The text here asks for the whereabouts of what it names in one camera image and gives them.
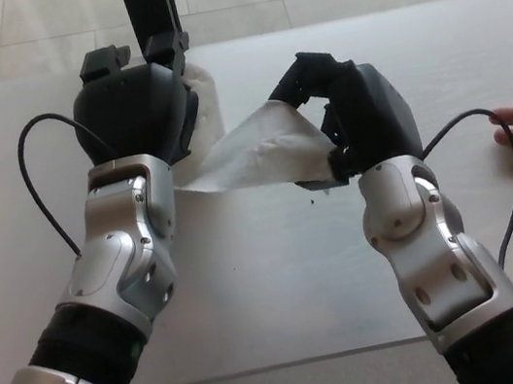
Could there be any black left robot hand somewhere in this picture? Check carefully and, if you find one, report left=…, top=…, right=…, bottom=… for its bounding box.
left=61, top=29, right=211, bottom=180

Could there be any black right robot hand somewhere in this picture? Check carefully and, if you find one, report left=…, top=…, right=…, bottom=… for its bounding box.
left=261, top=33, right=428, bottom=197

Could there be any white toilet paper roll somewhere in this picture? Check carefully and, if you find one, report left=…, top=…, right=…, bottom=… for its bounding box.
left=152, top=41, right=340, bottom=205

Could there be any black vertical post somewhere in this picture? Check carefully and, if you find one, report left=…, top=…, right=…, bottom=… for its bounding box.
left=120, top=0, right=189, bottom=69

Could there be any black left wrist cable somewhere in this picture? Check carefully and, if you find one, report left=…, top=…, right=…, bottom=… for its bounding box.
left=11, top=103, right=132, bottom=267

